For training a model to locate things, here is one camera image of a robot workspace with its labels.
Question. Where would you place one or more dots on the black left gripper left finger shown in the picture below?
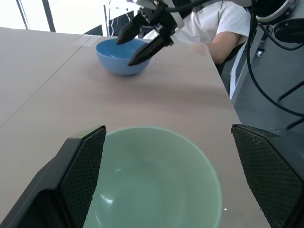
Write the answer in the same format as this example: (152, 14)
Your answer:
(50, 190)

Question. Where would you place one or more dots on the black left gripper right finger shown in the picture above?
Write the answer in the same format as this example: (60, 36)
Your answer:
(273, 171)

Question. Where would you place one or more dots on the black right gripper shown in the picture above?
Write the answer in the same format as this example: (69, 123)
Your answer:
(161, 19)

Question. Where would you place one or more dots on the blue bowl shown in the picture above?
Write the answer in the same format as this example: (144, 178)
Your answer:
(118, 64)

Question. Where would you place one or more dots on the green bowl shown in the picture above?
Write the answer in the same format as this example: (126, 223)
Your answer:
(154, 180)

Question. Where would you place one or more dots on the person in white shirt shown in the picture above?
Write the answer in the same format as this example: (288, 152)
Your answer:
(213, 21)

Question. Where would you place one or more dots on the white panel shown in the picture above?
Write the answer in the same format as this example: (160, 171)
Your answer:
(237, 76)

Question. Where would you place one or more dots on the black round robot torso part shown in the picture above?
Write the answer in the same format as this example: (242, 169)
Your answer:
(291, 31)

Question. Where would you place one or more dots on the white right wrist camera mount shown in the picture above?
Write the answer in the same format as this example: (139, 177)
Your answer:
(178, 21)

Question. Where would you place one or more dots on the black window frame post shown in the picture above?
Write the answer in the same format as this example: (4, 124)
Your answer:
(49, 15)

